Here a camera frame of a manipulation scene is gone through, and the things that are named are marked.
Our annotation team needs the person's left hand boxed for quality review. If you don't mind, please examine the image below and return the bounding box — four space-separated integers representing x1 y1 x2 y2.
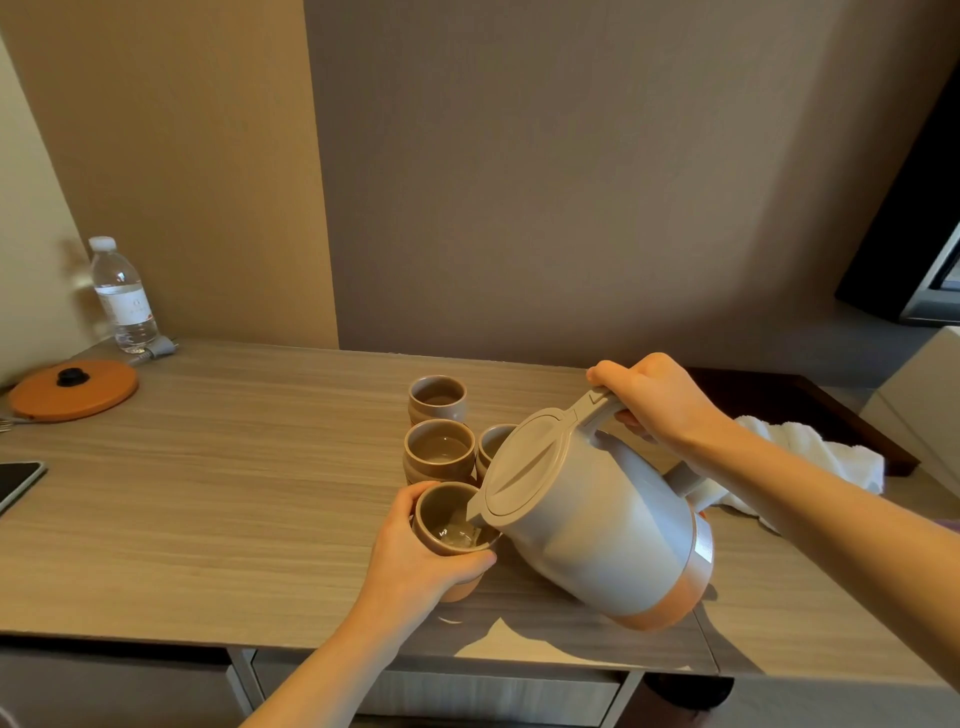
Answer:
348 481 500 651

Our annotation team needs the person's right hand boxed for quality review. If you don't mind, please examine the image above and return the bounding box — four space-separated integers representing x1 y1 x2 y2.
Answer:
586 352 741 471

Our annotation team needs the brown ceramic cup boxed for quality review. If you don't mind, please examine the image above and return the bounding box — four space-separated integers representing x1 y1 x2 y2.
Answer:
402 418 478 488
407 375 469 428
475 423 521 482
411 481 503 604

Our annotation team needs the grey electric kettle orange bottom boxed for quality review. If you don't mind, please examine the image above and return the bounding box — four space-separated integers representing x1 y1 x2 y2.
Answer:
466 387 716 633

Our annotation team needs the person's left forearm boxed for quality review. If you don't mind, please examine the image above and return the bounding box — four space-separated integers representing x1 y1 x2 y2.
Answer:
240 621 408 728

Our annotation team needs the person's right forearm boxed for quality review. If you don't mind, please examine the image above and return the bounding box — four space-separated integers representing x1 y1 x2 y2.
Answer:
703 433 960 693

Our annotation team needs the grey desk drawer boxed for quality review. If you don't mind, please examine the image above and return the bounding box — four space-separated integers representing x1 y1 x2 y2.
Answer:
250 648 630 728

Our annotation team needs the dark wooden tray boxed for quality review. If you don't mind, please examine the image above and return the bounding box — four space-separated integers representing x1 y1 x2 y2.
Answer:
685 366 923 478

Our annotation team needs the white towel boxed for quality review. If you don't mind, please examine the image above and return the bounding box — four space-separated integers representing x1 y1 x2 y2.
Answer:
693 415 887 536

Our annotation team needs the dark chair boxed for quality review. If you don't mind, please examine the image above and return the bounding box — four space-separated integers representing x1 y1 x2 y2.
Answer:
619 672 735 728

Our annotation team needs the white cabinet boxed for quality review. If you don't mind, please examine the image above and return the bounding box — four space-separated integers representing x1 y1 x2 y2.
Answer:
858 325 960 501

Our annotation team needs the black television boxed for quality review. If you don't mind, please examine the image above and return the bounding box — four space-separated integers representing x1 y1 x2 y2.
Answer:
834 66 960 328

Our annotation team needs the grey power plug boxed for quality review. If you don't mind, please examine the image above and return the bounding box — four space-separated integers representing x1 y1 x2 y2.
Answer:
126 335 180 368

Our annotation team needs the orange round kettle base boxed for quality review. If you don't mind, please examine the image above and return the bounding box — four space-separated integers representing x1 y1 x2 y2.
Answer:
8 358 141 424

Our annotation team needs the clear plastic water bottle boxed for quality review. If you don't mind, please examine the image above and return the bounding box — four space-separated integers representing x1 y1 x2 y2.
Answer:
87 236 161 356

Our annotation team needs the black smartphone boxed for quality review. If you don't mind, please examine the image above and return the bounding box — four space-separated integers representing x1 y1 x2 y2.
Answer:
0 460 49 518

